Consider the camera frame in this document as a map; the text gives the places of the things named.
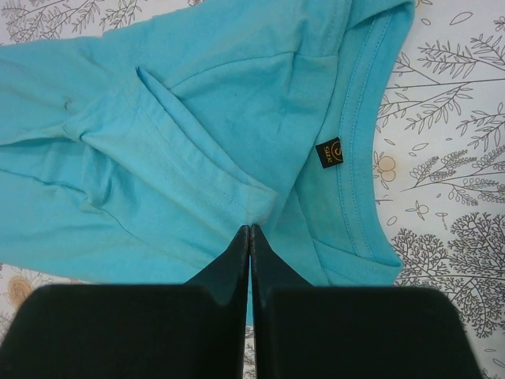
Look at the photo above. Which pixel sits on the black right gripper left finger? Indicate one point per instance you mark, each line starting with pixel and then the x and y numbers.
pixel 192 330

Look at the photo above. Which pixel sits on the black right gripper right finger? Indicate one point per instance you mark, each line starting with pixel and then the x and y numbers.
pixel 303 331

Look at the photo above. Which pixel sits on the teal t shirt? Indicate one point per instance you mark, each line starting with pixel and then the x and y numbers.
pixel 135 156

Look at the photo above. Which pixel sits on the floral table cloth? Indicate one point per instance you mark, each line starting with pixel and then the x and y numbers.
pixel 440 131

